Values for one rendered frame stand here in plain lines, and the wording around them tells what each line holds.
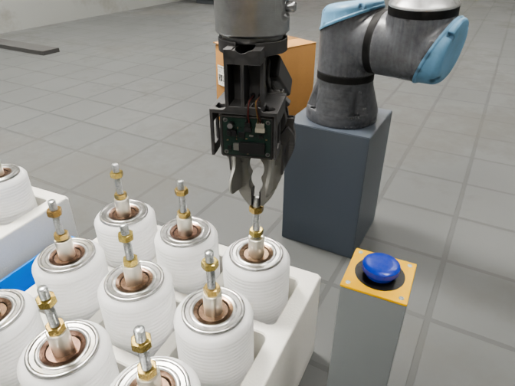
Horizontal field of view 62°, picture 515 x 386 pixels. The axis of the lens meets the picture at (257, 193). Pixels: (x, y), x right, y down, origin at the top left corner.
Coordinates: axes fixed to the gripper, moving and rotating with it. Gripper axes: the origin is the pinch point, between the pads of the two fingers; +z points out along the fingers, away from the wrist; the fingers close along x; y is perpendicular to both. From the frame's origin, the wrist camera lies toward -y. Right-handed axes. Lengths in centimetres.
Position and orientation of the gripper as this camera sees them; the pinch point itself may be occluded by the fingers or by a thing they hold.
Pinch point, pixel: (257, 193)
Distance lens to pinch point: 55.8
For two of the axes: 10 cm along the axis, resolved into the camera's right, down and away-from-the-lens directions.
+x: 9.8, 1.0, -1.7
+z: 0.0, 8.6, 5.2
